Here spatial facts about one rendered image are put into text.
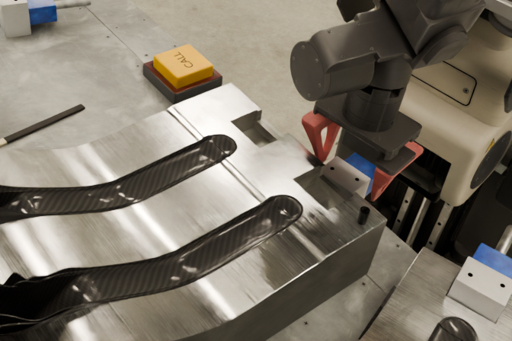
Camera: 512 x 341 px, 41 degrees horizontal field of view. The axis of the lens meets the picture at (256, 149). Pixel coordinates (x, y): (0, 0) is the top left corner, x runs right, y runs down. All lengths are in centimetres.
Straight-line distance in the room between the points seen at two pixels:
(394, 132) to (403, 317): 19
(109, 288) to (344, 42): 29
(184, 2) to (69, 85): 177
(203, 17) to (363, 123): 194
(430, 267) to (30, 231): 39
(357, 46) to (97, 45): 51
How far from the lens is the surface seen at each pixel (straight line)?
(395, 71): 68
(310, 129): 76
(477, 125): 101
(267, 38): 255
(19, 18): 105
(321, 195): 74
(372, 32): 64
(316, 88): 63
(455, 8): 60
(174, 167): 72
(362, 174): 79
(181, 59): 95
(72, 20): 109
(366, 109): 71
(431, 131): 101
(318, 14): 274
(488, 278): 71
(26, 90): 96
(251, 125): 80
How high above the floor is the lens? 139
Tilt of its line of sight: 42 degrees down
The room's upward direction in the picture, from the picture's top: 9 degrees clockwise
